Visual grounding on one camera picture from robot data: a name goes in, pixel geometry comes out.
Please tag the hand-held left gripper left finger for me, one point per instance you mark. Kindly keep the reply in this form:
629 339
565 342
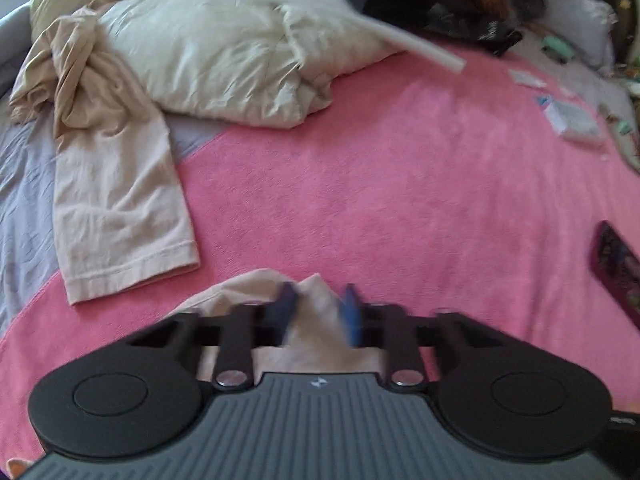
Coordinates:
285 306

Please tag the crumpled beige garment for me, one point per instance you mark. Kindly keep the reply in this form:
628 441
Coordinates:
115 185

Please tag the white box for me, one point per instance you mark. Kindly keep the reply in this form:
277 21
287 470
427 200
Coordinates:
572 120

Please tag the white pillow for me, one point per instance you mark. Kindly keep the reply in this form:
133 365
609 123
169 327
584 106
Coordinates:
580 20

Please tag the mint green packet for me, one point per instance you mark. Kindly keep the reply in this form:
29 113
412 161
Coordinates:
559 49

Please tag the black cloth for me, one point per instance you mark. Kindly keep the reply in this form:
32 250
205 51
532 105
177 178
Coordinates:
475 30

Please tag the grey patterned duvet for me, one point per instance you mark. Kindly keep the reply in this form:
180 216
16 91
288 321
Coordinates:
17 20

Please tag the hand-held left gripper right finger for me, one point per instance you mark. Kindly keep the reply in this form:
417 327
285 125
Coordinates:
351 316

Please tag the pink blanket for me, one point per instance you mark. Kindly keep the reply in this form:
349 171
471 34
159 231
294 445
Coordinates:
375 185

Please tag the white plastic tube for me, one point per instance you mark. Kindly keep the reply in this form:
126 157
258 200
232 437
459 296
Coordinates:
420 45

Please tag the dark phone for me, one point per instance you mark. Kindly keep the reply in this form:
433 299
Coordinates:
617 270

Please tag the beige t-shirt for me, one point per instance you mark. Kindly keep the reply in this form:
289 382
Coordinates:
315 350

